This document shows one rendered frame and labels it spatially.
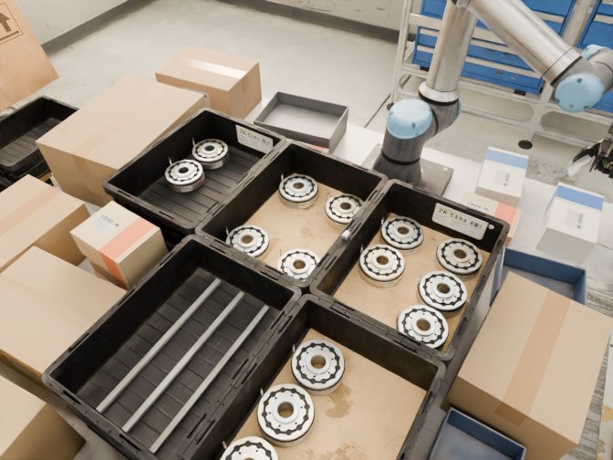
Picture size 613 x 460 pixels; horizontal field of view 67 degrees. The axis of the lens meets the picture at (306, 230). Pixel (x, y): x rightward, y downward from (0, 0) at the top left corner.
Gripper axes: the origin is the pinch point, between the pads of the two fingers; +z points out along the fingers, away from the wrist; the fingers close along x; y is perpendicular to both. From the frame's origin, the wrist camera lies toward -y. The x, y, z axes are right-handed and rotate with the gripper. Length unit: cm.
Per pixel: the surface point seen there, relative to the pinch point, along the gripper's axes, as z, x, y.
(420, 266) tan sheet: 5, -31, 42
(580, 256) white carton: 15.1, 4.6, 10.1
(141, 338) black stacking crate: 5, -75, 87
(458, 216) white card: -2.2, -27.0, 29.4
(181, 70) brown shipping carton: 2, -133, 1
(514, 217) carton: 10.8, -14.3, 9.0
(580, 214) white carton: 9.3, 1.1, 1.2
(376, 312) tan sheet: 5, -35, 58
